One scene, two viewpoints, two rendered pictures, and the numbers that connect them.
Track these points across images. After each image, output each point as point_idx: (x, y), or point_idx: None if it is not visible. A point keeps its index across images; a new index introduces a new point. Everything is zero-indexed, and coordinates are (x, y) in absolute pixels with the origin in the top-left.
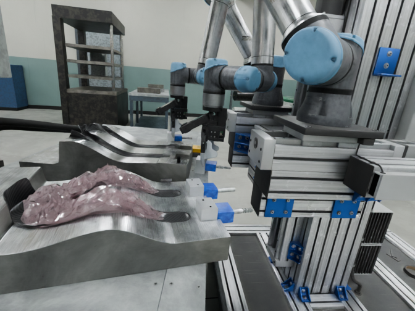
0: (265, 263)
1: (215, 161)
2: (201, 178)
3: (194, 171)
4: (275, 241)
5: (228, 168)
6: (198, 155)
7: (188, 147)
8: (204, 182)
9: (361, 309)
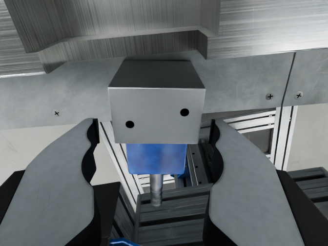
0: (215, 115)
1: (178, 171)
2: (80, 97)
3: (150, 55)
4: (210, 144)
5: (151, 196)
6: (197, 94)
7: (215, 9)
8: (36, 112)
9: (165, 180)
